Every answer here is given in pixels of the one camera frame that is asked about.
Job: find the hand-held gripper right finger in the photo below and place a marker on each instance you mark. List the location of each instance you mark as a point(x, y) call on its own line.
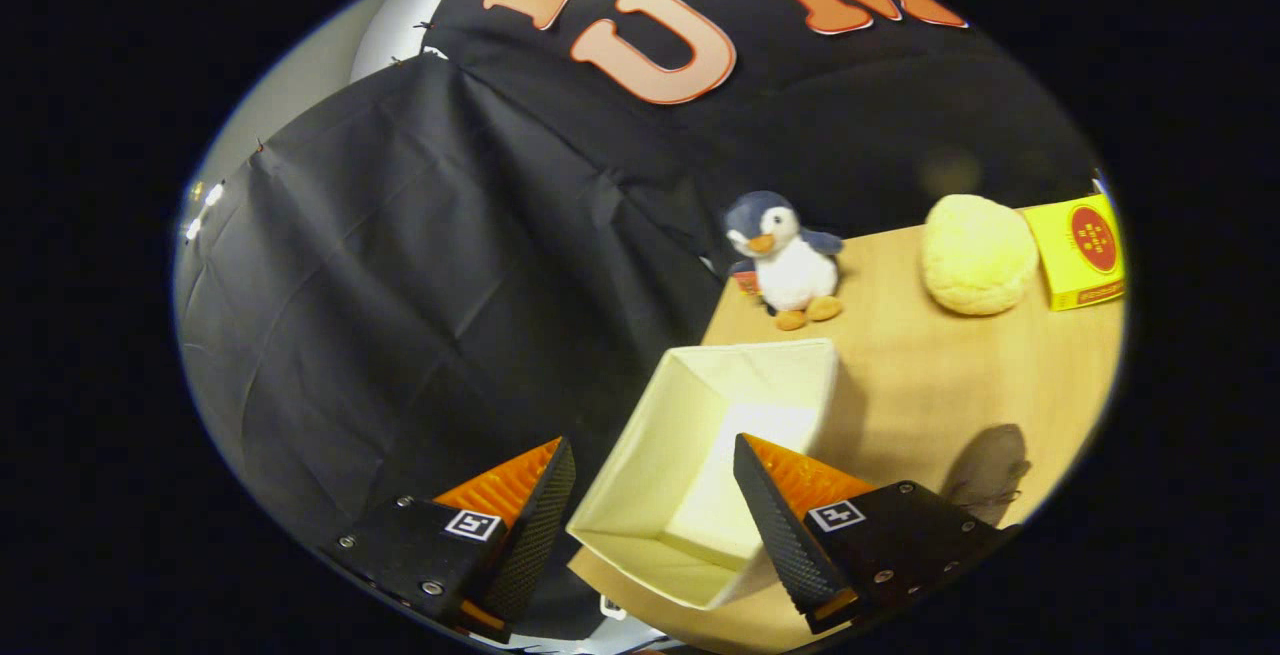
point(780, 535)

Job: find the penguin plush toy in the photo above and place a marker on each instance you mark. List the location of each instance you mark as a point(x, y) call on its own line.
point(795, 270)

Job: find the yellow bun plush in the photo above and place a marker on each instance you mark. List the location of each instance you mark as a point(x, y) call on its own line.
point(975, 255)

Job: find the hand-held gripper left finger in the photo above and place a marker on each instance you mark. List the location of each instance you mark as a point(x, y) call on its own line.
point(535, 535)

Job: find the brown fabric storage box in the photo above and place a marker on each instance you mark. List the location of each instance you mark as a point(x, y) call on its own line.
point(680, 435)

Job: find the yellow book with red circle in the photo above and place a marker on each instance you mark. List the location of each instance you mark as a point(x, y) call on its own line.
point(1085, 245)

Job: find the brown fuzzy shoe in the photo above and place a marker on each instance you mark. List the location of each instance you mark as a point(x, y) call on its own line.
point(990, 465)

